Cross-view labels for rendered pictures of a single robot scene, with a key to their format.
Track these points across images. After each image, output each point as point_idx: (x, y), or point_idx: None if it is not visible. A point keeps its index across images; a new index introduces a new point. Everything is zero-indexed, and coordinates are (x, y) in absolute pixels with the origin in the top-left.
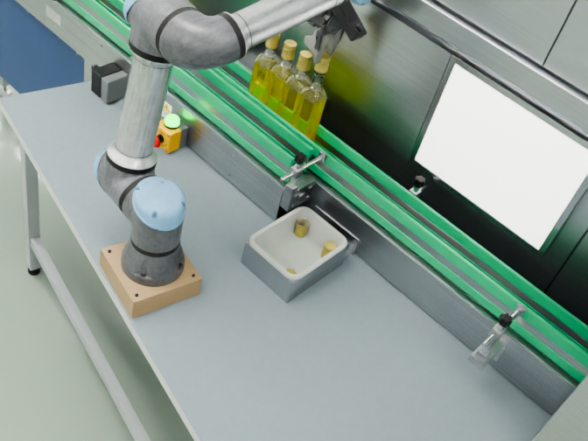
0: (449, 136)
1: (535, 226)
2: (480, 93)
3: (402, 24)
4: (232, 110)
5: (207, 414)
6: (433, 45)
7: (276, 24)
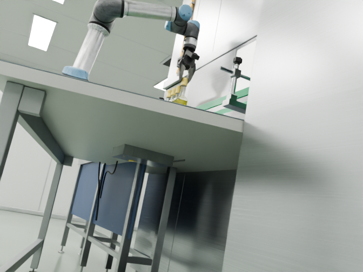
0: (239, 82)
1: None
2: (247, 50)
3: (219, 59)
4: None
5: None
6: (229, 52)
7: (140, 4)
